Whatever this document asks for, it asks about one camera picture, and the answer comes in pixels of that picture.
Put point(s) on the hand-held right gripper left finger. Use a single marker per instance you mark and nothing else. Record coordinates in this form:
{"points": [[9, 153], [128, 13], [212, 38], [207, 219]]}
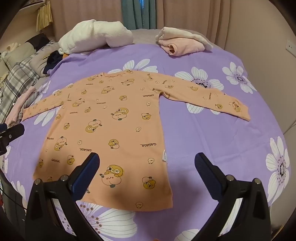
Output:
{"points": [[87, 171]]}

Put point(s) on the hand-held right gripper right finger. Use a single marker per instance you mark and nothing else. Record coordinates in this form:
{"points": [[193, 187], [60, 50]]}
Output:
{"points": [[205, 171]]}

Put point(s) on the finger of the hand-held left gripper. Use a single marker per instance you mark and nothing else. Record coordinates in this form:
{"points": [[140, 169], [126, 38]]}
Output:
{"points": [[15, 132], [3, 127]]}

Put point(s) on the orange duck print shirt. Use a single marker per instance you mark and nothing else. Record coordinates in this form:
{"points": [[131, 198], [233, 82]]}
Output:
{"points": [[115, 129]]}

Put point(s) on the light pink cloth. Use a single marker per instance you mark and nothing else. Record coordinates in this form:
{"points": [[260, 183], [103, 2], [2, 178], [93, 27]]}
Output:
{"points": [[18, 104]]}

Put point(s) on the purple floral bedsheet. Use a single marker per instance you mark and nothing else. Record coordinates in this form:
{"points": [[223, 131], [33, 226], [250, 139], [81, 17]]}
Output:
{"points": [[203, 129]]}

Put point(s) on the grey plaid blanket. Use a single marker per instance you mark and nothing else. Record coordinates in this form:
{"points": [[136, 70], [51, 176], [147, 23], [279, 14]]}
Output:
{"points": [[20, 74]]}

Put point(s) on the grey pillow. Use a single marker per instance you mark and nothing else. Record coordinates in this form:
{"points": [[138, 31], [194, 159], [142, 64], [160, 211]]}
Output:
{"points": [[39, 60]]}

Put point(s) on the beige pillow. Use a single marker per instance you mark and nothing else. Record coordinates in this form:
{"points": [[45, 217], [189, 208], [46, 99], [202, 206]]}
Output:
{"points": [[18, 52]]}

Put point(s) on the navy cloth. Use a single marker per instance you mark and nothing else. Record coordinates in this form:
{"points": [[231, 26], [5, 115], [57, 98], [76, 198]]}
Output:
{"points": [[54, 59]]}

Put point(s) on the orange plush toy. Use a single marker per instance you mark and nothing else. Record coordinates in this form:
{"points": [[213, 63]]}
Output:
{"points": [[65, 55]]}

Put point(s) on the yellow tassels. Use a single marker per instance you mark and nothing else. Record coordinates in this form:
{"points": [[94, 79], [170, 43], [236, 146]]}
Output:
{"points": [[45, 17]]}

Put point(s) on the white fluffy blanket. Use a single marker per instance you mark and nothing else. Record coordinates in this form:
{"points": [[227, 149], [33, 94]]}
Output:
{"points": [[92, 34]]}

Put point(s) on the cream folded garment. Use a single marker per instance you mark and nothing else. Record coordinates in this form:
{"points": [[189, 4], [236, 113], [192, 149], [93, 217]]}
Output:
{"points": [[171, 32]]}

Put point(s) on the beige curtain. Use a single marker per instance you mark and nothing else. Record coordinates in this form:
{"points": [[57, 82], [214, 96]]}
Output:
{"points": [[196, 16]]}

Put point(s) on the teal curtain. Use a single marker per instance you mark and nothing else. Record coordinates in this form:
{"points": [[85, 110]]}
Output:
{"points": [[138, 14]]}

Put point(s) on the white wall socket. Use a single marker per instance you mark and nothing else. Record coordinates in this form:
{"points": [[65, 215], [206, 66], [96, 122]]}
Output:
{"points": [[291, 47]]}

